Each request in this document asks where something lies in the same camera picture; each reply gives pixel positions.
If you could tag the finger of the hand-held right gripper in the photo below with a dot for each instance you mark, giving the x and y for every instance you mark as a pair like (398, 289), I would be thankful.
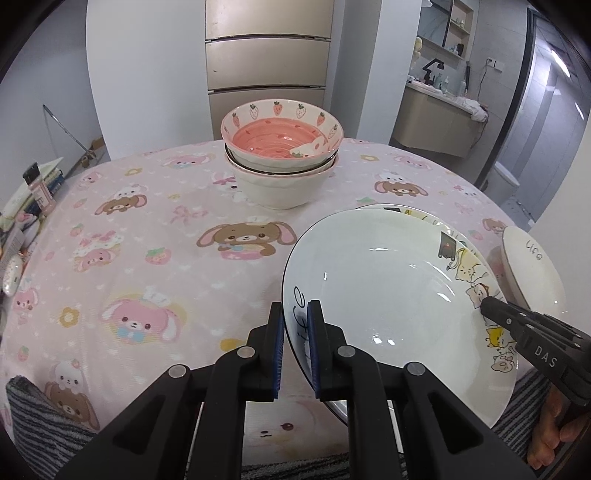
(496, 310)

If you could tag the white cloth on vanity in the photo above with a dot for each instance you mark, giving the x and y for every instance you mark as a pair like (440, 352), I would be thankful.
(473, 108)

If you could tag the white wall socket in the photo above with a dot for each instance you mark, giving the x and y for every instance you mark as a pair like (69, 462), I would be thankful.
(493, 63)

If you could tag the person's right hand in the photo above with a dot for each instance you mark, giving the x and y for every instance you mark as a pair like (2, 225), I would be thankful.
(554, 429)

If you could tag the black capped spice bottle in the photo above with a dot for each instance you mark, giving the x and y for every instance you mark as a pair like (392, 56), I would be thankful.
(39, 189)

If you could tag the stack of books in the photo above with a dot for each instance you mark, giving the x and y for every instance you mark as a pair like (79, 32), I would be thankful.
(27, 184)

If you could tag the gold refrigerator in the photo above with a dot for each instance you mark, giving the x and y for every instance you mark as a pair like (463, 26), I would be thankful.
(268, 60)

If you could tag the white oval case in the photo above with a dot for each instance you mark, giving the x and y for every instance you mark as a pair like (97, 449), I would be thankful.
(11, 274)

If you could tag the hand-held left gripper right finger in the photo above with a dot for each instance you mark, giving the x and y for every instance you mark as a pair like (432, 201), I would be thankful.
(315, 346)

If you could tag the white cat print plate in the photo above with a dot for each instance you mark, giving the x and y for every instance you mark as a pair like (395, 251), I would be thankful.
(383, 286)
(531, 272)
(418, 214)

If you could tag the black door frame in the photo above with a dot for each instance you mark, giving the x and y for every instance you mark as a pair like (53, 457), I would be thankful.
(512, 106)

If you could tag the grey striped cloth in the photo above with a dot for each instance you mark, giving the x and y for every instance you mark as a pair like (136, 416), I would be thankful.
(37, 415)

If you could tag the pink strawberry print bowl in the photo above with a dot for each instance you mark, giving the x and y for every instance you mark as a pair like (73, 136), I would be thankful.
(328, 163)
(272, 138)

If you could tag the bathroom mirror cabinet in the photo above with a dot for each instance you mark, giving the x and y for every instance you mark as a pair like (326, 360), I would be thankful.
(445, 23)

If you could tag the beige vanity cabinet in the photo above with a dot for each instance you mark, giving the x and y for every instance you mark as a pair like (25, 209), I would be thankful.
(434, 124)

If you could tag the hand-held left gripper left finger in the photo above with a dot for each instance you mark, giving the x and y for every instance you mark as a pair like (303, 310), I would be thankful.
(278, 350)

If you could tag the white ribbed bowl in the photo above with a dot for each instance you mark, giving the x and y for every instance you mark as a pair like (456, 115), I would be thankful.
(277, 191)

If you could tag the black faucet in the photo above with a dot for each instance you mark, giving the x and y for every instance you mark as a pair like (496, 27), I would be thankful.
(431, 71)

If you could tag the white toilet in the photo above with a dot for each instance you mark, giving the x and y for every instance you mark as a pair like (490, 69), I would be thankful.
(501, 177)

